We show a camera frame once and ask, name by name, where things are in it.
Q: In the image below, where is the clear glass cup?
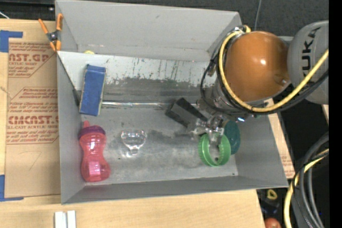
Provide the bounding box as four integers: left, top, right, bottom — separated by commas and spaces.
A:
119, 129, 148, 159

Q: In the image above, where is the dark teal round lid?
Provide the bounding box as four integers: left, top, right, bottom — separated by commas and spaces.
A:
222, 120, 242, 155

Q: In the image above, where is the pink bottle with purple lid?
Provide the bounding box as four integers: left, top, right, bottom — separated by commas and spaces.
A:
77, 120, 112, 183

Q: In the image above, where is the black flat block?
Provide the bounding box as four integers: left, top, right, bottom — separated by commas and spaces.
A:
165, 97, 207, 129

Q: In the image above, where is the grey metal bin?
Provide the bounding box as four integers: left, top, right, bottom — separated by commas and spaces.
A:
55, 0, 290, 205

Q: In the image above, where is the brown cardboard board red print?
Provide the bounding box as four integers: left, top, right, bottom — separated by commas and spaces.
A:
0, 18, 296, 200

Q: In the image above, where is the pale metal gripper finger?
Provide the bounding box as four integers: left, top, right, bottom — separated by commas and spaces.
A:
207, 131, 218, 150
217, 130, 226, 155

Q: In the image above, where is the blue sponge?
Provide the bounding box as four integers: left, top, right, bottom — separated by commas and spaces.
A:
78, 64, 107, 117

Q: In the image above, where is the light green plastic ring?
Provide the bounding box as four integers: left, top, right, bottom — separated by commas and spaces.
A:
197, 132, 232, 168

